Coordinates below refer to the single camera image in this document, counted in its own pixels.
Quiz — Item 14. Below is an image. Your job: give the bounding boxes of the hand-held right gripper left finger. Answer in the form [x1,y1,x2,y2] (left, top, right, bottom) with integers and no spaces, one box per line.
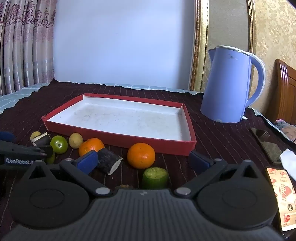
[24,150,112,197]

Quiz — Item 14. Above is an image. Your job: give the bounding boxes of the pink patterned curtain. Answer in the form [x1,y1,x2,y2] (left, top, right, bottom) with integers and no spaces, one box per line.
[0,0,57,96]

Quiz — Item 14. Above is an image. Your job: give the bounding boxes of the black smartphone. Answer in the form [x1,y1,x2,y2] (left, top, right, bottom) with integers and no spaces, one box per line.
[250,127,284,164]

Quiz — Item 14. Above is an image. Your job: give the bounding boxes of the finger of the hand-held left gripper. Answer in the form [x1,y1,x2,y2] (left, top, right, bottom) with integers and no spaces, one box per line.
[0,131,16,143]
[0,140,54,159]

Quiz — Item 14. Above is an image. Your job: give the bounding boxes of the phone with strawberry case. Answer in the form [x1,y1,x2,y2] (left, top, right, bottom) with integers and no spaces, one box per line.
[266,167,296,232]

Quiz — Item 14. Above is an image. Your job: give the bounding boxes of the dark striped cloth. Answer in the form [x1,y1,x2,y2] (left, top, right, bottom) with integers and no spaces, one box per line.
[0,79,296,241]

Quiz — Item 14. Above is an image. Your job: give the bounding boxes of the gold wall moulding strip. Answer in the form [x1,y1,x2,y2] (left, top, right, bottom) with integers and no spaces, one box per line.
[189,0,209,92]
[246,0,257,54]

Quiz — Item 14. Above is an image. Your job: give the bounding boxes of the blue electric kettle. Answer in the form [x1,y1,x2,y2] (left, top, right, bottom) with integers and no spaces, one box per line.
[200,46,266,123]

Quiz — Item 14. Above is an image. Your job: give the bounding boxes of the orange mandarin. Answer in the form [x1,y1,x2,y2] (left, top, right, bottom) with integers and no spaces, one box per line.
[79,138,105,158]
[127,143,156,169]

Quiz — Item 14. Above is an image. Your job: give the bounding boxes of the pink patterned cloth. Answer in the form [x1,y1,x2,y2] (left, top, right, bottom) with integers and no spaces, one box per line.
[274,119,296,144]

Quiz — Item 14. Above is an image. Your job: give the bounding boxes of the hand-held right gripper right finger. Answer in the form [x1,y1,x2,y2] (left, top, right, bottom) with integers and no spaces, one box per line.
[173,151,269,197]

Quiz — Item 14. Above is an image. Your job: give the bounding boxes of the dark sugarcane piece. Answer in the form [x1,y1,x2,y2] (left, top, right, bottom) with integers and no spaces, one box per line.
[97,148,124,176]
[32,132,52,147]

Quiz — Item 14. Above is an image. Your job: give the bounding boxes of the white tissue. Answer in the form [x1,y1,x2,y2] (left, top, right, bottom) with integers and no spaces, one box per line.
[279,148,296,181]

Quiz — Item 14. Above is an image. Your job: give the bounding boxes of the green cucumber piece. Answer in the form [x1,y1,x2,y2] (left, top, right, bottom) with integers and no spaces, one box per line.
[142,167,169,189]

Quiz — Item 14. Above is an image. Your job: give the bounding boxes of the wooden chair back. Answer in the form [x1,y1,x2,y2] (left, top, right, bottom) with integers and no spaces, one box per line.
[266,59,296,126]

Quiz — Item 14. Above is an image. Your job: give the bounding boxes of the red cardboard tray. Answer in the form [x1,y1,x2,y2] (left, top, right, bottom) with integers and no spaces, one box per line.
[42,93,197,156]

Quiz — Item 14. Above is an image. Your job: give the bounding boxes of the green round tomato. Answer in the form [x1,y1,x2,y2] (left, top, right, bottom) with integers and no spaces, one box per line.
[50,136,68,154]

